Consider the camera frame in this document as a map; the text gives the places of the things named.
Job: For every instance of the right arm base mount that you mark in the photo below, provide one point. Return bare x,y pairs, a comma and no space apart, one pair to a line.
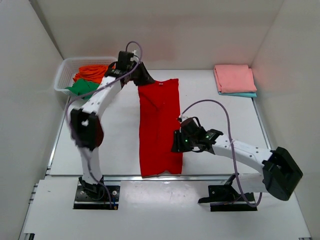
224,198

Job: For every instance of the folded teal t shirt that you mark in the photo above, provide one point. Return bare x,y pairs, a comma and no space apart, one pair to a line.
239,94

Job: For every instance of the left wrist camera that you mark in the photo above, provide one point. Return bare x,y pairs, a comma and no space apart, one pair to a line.
126,61

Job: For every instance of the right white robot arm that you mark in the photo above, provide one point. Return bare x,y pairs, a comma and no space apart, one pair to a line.
276,171

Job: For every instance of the red t shirt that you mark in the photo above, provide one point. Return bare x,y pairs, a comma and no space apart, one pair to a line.
159,105

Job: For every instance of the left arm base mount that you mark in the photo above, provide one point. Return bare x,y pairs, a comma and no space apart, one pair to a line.
95,196

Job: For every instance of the orange t shirt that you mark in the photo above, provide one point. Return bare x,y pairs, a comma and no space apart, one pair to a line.
91,73

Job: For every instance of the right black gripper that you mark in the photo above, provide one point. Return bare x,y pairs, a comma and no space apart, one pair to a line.
179,141

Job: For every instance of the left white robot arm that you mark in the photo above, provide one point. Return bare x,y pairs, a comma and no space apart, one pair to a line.
85,122

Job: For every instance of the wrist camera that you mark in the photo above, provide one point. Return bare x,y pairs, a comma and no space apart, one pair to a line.
191,128
126,61

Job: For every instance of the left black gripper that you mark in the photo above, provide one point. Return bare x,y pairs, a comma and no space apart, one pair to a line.
141,75

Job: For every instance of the green t shirt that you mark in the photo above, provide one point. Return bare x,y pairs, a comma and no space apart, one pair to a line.
81,87

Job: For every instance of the white plastic basket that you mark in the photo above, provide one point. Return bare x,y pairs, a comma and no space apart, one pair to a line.
70,66

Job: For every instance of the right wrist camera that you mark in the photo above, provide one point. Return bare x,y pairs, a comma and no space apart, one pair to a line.
191,128

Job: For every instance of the folded pink t shirt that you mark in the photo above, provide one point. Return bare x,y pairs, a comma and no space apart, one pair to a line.
232,78

